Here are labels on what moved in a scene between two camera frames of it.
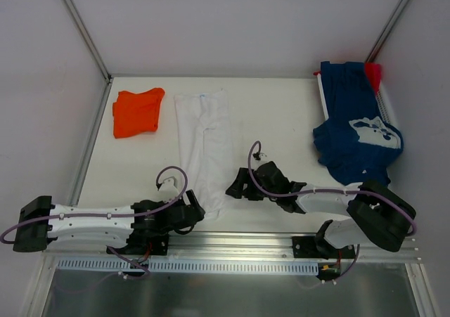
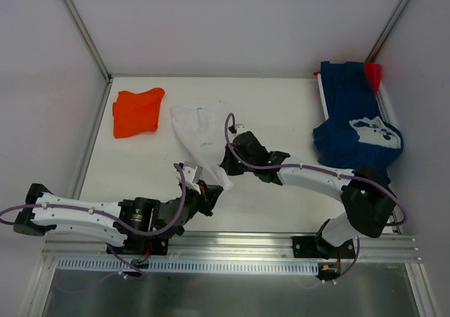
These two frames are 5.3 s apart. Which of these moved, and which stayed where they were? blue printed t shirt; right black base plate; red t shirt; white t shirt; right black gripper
Moved: white t shirt; right black gripper
Stayed: red t shirt; right black base plate; blue printed t shirt
